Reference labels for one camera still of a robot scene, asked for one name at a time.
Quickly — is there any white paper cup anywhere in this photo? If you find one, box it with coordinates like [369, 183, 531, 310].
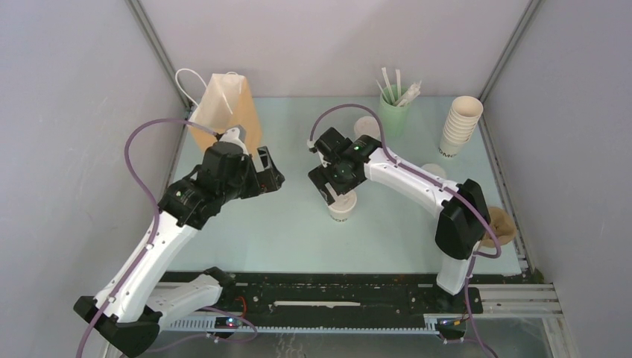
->
[328, 207, 353, 222]
[353, 116, 381, 141]

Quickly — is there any brown paper takeout bag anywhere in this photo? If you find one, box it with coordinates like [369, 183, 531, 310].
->
[190, 72, 263, 154]

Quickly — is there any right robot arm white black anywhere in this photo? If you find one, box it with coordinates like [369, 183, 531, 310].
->
[307, 128, 490, 312]

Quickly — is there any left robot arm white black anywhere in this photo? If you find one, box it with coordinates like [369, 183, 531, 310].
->
[74, 142, 285, 357]

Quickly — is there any green straw holder cup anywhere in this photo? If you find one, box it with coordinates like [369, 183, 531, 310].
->
[377, 85, 411, 139]

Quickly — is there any stack of white plastic lids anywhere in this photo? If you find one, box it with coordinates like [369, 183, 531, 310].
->
[421, 163, 446, 181]

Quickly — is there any wrapped straw leftmost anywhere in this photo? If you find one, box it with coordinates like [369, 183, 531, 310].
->
[381, 67, 395, 105]

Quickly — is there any stack of white paper cups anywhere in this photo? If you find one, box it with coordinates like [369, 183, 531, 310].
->
[438, 95, 484, 157]

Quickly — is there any brown pulp cup carrier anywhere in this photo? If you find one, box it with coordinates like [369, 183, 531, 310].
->
[488, 207, 517, 246]

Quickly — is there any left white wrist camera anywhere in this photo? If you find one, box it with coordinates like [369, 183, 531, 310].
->
[218, 125, 250, 154]

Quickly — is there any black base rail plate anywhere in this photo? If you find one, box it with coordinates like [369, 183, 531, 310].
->
[215, 272, 484, 328]

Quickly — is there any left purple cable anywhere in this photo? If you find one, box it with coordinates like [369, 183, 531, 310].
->
[75, 118, 218, 358]

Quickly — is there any purple cable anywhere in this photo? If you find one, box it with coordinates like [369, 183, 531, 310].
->
[308, 104, 502, 358]
[75, 118, 218, 358]

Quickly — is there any white cable duct strip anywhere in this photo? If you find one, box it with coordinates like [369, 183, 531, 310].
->
[165, 315, 437, 334]

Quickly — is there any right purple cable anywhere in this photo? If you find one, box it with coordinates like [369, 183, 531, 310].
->
[308, 104, 502, 358]

